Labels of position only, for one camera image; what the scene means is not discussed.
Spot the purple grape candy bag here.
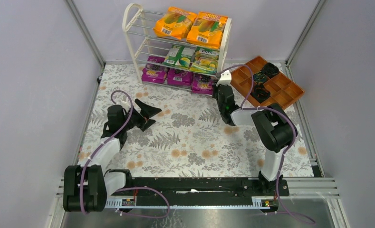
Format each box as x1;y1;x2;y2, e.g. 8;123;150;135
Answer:
191;74;214;95
167;68;193;86
141;56;169;84

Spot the green Fox's candy bag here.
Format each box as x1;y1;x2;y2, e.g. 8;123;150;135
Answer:
189;47;220;75

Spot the orange compartment tray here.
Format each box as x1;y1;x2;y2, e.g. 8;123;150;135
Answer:
231;56;305;110

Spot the white metal shelf rack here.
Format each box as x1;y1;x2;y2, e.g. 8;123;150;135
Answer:
122;3;232;94

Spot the green candy bag underneath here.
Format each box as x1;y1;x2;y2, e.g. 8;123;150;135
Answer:
163;44;195;70

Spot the orange mango candy bag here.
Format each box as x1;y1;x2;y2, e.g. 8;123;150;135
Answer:
186;11;228;49
153;6;197;40

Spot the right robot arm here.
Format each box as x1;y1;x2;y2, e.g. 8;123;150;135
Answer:
212;85;298;182

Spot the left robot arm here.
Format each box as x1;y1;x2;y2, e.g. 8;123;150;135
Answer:
63;99;162;212

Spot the black round object bottom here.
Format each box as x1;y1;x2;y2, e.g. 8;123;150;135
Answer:
251;83;271;103

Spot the black round object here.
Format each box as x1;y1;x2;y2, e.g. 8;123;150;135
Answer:
261;62;279;78
252;72;268;84
251;83;271;103

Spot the white floral tablecloth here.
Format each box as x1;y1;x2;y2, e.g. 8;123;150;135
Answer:
74;62;317;178

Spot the black round object middle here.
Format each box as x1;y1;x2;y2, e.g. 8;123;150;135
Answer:
252;72;268;84

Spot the black round object top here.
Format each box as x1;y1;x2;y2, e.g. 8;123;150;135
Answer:
261;62;279;78

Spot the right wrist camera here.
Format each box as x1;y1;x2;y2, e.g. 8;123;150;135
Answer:
217;70;232;86

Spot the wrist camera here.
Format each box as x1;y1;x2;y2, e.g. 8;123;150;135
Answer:
217;70;232;86
116;97;131;109

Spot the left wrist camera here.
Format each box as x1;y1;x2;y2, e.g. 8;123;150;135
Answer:
116;97;131;109

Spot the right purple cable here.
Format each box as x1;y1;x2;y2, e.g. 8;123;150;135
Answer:
219;64;317;227

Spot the purple cable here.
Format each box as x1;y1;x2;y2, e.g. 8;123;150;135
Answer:
79;90;171;219
219;64;317;227

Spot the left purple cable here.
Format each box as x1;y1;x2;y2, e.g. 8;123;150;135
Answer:
79;90;171;219

